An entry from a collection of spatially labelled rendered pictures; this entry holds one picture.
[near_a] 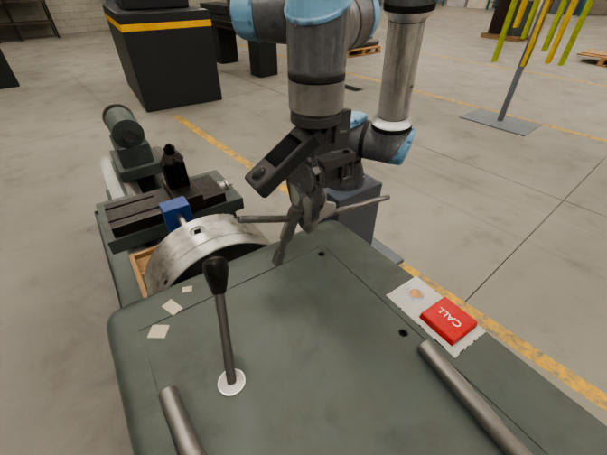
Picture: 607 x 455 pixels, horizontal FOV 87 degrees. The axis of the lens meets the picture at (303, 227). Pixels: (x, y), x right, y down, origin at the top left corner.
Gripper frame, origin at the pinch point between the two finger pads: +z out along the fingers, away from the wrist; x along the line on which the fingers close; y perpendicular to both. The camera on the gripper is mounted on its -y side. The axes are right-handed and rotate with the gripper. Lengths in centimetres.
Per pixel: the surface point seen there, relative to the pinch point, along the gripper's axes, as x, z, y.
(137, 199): 88, 36, -20
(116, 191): 119, 46, -26
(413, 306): -19.5, 7.0, 8.2
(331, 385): -22.0, 7.1, -10.5
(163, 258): 20.7, 12.4, -22.0
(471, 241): 46, 133, 193
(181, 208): 52, 22, -11
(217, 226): 20.5, 9.1, -9.4
